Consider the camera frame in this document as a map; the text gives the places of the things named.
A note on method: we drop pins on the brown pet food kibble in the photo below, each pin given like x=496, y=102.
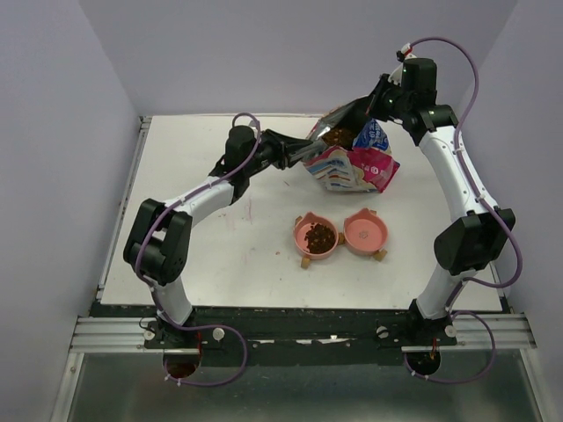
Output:
x=320, y=239

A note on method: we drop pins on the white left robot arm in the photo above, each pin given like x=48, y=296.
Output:
x=158, y=243

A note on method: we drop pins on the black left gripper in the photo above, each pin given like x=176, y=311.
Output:
x=280, y=148

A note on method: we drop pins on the pet food bag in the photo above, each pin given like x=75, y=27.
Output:
x=357, y=155

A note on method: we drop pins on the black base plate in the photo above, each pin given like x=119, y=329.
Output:
x=283, y=337

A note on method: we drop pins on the pink right pet bowl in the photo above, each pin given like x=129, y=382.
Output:
x=366, y=234

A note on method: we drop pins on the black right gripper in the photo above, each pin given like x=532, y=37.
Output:
x=373, y=106

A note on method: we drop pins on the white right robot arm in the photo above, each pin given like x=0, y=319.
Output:
x=477, y=232

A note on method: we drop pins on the pink pet bowl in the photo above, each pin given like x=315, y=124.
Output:
x=302, y=225
x=366, y=234

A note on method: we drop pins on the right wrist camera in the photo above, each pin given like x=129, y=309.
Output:
x=404, y=54

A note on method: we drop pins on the pink left pet bowl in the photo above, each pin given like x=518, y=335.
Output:
x=302, y=225

